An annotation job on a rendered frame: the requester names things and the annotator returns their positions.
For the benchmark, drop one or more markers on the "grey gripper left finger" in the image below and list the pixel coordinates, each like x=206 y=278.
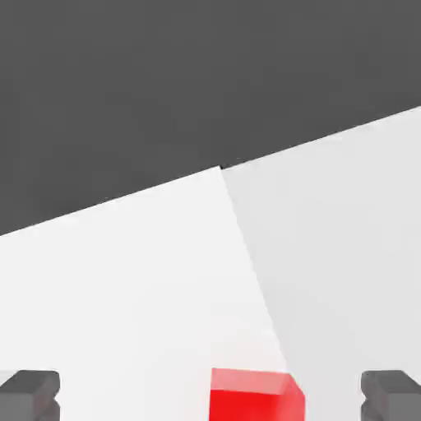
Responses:
x=28 y=396

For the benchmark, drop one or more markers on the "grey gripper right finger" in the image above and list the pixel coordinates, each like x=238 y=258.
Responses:
x=391 y=398

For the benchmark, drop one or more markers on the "small red cube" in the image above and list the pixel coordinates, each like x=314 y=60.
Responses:
x=253 y=398

